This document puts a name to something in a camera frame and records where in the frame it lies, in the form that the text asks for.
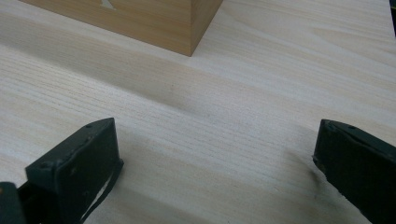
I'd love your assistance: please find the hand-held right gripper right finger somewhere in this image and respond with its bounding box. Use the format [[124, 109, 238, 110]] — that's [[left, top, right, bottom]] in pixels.
[[312, 119, 396, 224]]

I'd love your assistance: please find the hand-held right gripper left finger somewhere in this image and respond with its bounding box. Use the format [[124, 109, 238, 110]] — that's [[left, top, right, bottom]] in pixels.
[[18, 117, 125, 224]]

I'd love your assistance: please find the wooden box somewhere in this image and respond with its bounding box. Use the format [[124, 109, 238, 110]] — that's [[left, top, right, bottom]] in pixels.
[[19, 0, 224, 57]]

